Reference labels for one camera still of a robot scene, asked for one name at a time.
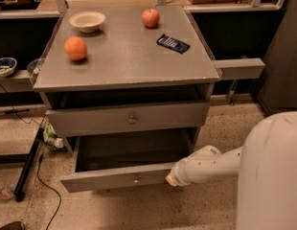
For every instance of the grey wooden drawer cabinet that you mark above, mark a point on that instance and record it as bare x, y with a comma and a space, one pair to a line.
125, 65

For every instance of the black metal stand leg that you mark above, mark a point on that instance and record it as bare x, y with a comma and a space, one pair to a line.
18, 191

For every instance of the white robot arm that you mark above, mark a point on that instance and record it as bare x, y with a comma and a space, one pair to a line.
266, 168

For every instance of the orange fruit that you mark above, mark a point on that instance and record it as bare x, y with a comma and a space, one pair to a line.
75, 48

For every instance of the crumpled plastic wrapper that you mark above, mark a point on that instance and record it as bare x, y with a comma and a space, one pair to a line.
6, 192

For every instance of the red apple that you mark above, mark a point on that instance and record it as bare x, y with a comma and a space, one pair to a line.
150, 18

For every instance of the white empty bowl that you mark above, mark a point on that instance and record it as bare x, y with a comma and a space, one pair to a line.
87, 21

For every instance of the small clear bowl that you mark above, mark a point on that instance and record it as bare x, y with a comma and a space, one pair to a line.
34, 67

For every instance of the grey top drawer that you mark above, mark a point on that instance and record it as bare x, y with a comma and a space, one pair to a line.
127, 118

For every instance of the grey drawer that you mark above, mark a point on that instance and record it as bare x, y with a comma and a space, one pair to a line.
118, 160
127, 118

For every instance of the yellow foam padded gripper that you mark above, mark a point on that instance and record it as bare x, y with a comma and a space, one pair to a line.
177, 175

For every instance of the green white crumpled bag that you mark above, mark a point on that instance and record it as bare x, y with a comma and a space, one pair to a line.
53, 142

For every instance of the dark blue snack packet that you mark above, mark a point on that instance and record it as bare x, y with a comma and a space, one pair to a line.
173, 44

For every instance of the grey side shelf bar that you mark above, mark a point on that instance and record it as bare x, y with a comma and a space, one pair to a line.
239, 69

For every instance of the blue patterned bowl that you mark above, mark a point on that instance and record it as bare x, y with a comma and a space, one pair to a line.
7, 66

